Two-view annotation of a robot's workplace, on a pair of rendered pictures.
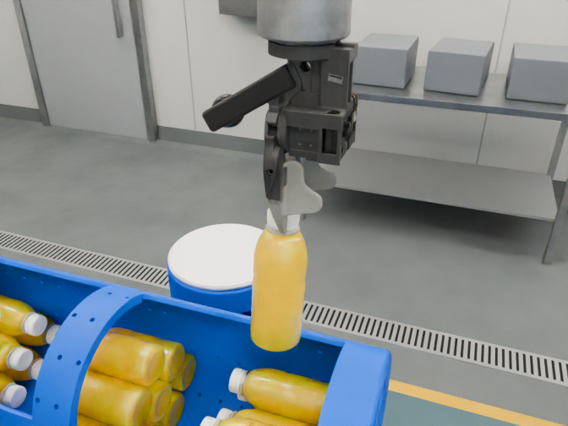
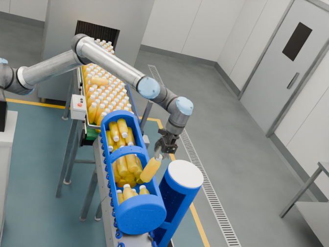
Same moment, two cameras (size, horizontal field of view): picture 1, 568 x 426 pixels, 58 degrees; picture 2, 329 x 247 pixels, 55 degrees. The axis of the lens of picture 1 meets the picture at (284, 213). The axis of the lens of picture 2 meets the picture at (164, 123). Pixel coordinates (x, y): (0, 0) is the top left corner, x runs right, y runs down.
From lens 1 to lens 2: 1.25 m
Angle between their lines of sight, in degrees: 36
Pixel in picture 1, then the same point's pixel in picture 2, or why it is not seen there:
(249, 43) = not seen: outside the picture
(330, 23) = (171, 130)
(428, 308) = not seen: outside the picture
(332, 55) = (171, 135)
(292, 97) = (166, 137)
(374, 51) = not seen: outside the picture
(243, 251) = (190, 177)
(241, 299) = (174, 185)
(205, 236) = (188, 165)
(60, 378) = (117, 153)
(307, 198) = (157, 155)
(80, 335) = (127, 150)
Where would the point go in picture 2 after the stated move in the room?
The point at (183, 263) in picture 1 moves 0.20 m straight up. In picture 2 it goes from (174, 164) to (184, 144)
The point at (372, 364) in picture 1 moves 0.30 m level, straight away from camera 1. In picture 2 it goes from (153, 201) to (199, 197)
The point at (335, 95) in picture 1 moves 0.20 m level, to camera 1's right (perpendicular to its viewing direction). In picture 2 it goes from (169, 141) to (193, 170)
